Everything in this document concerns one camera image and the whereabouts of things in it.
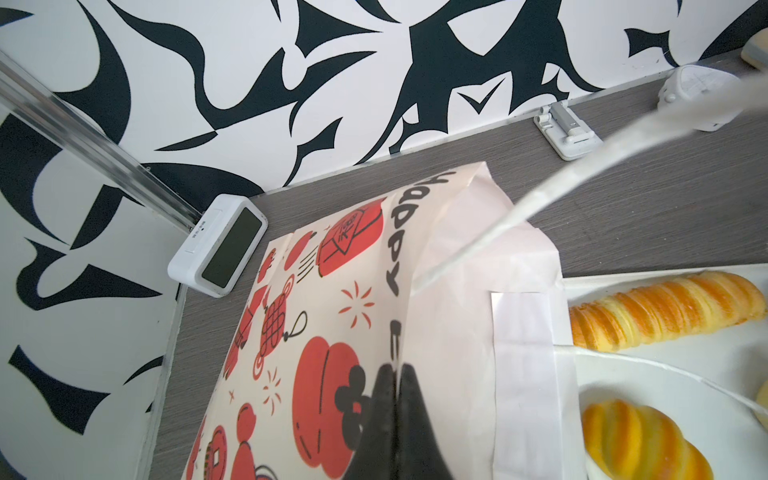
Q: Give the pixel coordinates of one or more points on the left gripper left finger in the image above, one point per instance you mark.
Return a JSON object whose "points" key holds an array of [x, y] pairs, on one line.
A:
{"points": [[375, 455]]}

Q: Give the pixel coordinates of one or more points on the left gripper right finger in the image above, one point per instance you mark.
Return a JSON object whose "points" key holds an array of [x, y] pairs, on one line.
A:
{"points": [[419, 456]]}

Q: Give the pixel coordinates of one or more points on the beige glasses case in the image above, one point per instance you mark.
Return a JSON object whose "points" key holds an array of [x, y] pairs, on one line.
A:
{"points": [[755, 51]]}

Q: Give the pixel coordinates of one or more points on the small white alarm clock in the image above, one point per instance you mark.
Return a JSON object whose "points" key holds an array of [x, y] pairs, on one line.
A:
{"points": [[690, 83]]}

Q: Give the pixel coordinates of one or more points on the long braided fake bread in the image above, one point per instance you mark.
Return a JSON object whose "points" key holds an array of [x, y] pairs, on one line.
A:
{"points": [[762, 400]]}

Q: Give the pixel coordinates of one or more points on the white digital clock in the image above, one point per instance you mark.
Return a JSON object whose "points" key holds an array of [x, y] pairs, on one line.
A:
{"points": [[213, 256]]}

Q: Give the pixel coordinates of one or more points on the round yellow fake bun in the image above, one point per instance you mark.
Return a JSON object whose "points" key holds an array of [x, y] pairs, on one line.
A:
{"points": [[627, 441]]}

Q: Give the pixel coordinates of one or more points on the white plastic tray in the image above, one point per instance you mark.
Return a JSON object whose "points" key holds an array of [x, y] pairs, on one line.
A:
{"points": [[660, 375]]}

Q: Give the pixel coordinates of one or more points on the red white paper bag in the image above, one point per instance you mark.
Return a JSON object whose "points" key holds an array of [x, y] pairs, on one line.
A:
{"points": [[446, 274]]}

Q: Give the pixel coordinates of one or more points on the long ridged fake loaf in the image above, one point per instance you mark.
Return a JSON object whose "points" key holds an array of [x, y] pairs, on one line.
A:
{"points": [[692, 304]]}

